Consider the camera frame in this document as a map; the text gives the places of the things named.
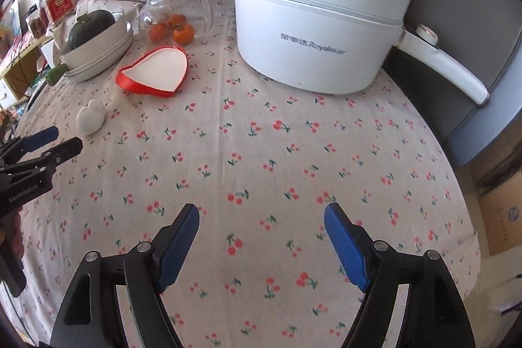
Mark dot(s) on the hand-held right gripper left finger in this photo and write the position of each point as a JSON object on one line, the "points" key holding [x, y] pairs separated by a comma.
{"points": [[179, 246]]}

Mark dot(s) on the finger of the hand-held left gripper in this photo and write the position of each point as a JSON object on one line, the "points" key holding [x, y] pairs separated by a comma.
{"points": [[61, 152], [40, 138]]}

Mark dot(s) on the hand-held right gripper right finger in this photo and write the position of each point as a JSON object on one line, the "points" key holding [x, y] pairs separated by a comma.
{"points": [[348, 250]]}

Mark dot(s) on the person's left hand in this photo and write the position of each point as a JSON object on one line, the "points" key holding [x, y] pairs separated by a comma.
{"points": [[12, 234]]}

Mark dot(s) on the small white figurine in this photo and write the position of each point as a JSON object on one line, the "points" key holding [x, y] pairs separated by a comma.
{"points": [[91, 119]]}

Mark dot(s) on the small green vegetable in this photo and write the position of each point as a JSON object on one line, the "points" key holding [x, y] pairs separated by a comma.
{"points": [[56, 74]]}

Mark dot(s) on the wooden shelf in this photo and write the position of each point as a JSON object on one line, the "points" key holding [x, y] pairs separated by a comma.
{"points": [[20, 60]]}

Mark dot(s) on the white plate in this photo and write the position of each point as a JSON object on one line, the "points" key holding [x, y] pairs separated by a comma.
{"points": [[106, 64]]}

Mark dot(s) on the white bowl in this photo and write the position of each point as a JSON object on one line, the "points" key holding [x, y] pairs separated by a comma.
{"points": [[98, 50]]}

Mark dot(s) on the cherry print tablecloth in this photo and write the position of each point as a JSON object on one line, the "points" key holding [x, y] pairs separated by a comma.
{"points": [[265, 168]]}

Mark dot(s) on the glass jar with brown contents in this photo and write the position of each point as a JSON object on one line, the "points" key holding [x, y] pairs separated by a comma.
{"points": [[36, 21]]}

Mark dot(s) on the dark green pumpkin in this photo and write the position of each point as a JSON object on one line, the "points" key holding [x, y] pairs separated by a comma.
{"points": [[87, 30]]}

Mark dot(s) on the red heart-shaped white dish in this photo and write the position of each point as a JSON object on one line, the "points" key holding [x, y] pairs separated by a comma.
{"points": [[159, 66]]}

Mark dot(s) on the red label glass jar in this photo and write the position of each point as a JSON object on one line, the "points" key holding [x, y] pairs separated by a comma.
{"points": [[59, 3]]}

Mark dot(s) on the small orange fruit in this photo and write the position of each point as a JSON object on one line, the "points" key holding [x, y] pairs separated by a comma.
{"points": [[178, 21], [157, 32], [184, 35]]}

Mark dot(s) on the cardboard box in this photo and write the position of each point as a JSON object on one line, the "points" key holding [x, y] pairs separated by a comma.
{"points": [[503, 217]]}

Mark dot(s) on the glass jar with wooden lid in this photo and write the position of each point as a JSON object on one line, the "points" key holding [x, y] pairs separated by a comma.
{"points": [[175, 1]]}

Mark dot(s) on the white electric cooking pot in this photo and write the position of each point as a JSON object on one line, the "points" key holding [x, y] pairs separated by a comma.
{"points": [[310, 38]]}

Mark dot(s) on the grey refrigerator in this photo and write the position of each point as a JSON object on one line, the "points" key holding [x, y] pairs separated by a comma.
{"points": [[481, 46]]}

